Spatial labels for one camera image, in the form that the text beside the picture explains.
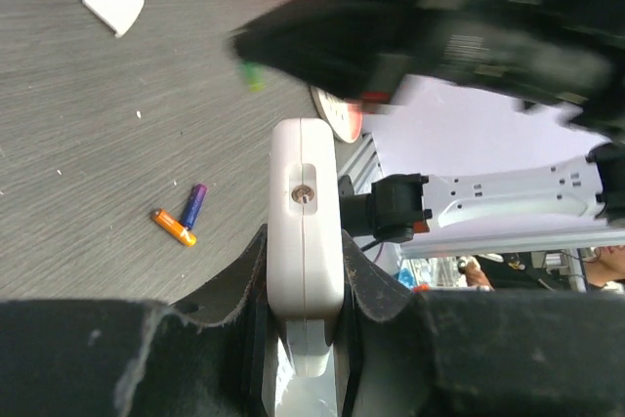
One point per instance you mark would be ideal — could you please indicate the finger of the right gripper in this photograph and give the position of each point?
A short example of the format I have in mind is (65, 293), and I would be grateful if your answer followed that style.
(352, 49)

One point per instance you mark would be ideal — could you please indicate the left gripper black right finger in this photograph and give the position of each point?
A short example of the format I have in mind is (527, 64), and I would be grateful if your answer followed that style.
(469, 353)

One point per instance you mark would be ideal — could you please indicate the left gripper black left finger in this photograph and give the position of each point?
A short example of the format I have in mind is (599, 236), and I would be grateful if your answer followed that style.
(201, 356)

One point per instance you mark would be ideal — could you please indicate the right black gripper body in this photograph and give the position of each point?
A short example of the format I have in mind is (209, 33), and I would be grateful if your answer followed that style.
(537, 51)

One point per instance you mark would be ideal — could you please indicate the white remote control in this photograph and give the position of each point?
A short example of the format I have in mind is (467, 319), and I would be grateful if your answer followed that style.
(305, 274)

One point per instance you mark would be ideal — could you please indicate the white battery cover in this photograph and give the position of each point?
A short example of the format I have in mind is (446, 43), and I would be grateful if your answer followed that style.
(118, 15)

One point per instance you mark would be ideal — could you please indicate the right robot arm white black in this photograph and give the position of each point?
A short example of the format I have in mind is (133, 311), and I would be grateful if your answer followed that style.
(589, 186)

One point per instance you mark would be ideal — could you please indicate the pink rimmed plate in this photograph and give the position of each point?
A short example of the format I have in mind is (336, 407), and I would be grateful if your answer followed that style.
(344, 118)

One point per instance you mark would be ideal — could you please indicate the person behind the table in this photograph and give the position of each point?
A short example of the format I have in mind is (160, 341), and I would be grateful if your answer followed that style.
(516, 271)

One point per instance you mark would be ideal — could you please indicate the green battery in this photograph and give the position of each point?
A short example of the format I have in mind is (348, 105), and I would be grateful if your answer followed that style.
(252, 76)

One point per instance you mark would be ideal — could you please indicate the orange battery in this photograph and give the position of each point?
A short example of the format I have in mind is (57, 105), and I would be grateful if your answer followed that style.
(162, 218)

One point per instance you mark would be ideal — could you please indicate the purple battery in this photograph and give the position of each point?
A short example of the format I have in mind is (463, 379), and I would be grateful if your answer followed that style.
(193, 206)

